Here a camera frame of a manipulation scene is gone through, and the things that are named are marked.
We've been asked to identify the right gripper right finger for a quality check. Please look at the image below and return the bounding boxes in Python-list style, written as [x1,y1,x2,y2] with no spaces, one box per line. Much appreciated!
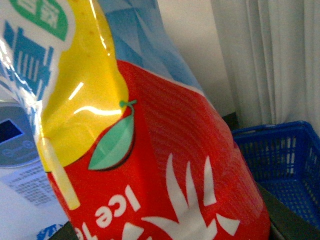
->
[257,184,320,240]

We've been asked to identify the blue plastic basket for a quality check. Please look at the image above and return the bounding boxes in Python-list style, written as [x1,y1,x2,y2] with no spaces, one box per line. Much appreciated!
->
[232,121,320,228]

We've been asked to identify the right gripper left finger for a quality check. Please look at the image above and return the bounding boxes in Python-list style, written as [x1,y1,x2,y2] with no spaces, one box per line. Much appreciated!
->
[49,221,78,240]

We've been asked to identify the white blue chest freezer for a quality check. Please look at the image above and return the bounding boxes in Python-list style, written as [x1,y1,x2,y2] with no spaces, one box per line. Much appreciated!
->
[0,90,68,240]

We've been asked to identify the iced tea bottle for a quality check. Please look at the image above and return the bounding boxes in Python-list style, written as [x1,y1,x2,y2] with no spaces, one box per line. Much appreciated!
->
[0,0,271,240]

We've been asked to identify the white curtain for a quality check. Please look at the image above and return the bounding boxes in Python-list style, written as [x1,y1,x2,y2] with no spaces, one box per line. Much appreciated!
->
[211,0,320,129]

